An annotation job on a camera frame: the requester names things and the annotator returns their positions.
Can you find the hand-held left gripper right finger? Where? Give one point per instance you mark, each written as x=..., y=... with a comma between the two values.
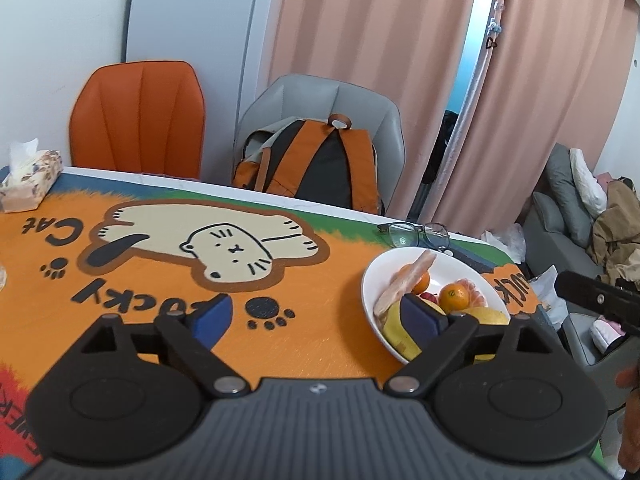
x=420, y=322

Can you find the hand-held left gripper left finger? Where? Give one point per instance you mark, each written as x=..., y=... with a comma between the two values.
x=212, y=320

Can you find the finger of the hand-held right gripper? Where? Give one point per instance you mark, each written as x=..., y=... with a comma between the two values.
x=577, y=290

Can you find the yellow banana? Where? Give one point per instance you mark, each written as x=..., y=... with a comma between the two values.
x=395, y=327

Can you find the whole tangerine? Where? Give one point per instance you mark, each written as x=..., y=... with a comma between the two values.
x=421, y=282
x=454, y=296

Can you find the white plate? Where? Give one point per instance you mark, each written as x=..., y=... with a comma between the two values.
x=445, y=270

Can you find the peeled tangerine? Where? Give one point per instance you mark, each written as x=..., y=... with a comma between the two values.
x=477, y=294

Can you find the person's right hand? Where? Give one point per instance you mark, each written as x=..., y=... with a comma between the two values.
x=631, y=430

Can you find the pink and white slipper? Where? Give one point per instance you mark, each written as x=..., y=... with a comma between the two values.
x=606, y=329

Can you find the white plastic bag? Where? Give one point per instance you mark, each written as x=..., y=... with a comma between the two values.
x=547, y=290
x=507, y=240

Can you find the grey sofa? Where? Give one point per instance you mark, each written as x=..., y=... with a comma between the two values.
x=550, y=225

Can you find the beige clothing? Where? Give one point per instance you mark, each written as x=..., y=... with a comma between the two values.
x=617, y=230

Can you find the black-framed eyeglasses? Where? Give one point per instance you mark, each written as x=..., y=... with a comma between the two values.
x=400, y=234

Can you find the grey cushion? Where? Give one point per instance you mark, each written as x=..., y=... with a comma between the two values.
x=567, y=195

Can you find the printed cat table mat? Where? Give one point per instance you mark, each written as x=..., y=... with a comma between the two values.
x=310, y=320

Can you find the white patterned pillow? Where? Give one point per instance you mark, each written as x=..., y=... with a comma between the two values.
x=587, y=180

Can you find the orange and grey backpack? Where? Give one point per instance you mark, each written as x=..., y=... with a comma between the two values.
x=320, y=165

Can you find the orange chair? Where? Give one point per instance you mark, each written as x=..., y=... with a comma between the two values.
x=135, y=120

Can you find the grey chair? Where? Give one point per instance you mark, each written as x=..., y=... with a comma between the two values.
x=360, y=105

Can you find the patterned tissue box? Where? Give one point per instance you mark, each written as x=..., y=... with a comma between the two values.
x=30, y=180

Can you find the pink curtain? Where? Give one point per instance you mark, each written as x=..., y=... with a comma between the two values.
x=550, y=60
x=360, y=35

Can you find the window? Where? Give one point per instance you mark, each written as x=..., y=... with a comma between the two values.
x=475, y=50

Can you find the brown hair clip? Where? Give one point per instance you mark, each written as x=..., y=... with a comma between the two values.
x=490, y=43

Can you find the blue hair clip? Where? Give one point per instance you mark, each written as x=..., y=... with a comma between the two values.
x=494, y=26

